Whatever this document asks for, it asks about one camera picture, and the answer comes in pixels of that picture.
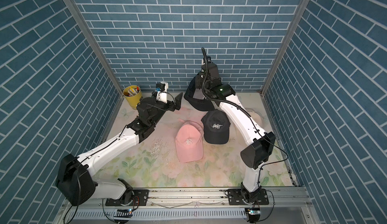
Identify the yellow pen holder cup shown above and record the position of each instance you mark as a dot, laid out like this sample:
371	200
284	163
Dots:
133	95

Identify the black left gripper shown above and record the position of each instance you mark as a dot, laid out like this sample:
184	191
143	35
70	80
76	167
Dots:
177	105

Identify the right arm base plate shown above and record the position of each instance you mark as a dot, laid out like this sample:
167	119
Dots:
243	197

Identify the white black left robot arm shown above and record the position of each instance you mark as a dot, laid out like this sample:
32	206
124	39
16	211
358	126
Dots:
76	175

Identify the pink baseball cap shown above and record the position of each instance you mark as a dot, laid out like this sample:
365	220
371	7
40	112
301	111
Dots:
189	142

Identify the black cap with mesh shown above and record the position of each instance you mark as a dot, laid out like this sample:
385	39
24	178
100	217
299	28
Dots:
216	127

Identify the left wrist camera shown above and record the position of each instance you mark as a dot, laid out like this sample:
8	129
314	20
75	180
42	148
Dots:
161	91

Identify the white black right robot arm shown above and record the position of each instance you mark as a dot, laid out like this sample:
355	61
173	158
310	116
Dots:
208	93

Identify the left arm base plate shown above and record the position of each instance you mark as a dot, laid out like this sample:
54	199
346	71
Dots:
134	198

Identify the black baseball cap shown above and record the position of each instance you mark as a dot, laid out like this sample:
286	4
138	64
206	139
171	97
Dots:
196	98

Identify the aluminium front rail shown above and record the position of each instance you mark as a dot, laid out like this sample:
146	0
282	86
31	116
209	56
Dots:
222	205

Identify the beige baseball cap with text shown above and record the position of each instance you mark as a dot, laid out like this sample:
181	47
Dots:
256	117

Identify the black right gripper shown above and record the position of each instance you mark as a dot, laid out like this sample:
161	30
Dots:
199	80

